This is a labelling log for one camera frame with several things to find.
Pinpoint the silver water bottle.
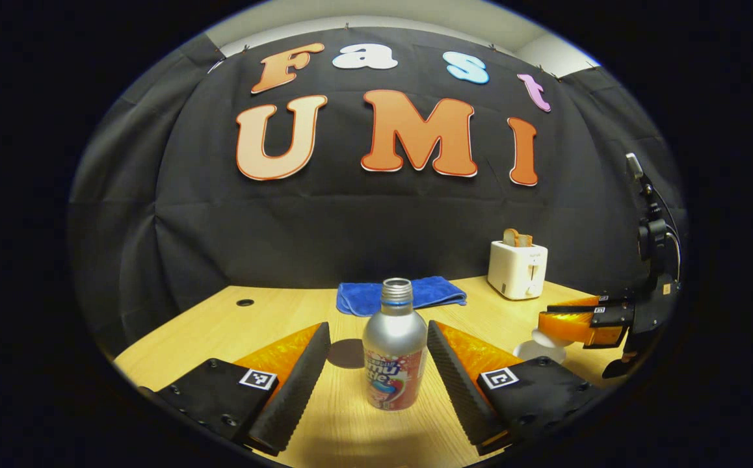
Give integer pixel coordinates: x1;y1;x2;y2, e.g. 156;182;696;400
362;278;429;411

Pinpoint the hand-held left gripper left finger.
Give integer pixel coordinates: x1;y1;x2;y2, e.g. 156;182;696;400
139;322;332;457

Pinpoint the dark round coaster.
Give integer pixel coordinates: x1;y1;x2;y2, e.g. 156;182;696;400
326;338;367;369

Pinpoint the black backdrop cloth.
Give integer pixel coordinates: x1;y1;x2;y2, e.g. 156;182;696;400
68;26;689;365

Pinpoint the white toaster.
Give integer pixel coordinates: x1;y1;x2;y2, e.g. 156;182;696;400
487;240;549;301

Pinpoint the blue towel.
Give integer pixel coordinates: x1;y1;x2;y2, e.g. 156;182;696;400
336;276;468;317

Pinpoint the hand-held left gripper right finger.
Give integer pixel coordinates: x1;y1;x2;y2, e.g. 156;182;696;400
427;320;601;456

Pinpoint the white teacup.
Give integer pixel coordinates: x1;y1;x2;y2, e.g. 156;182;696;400
513;327;567;365

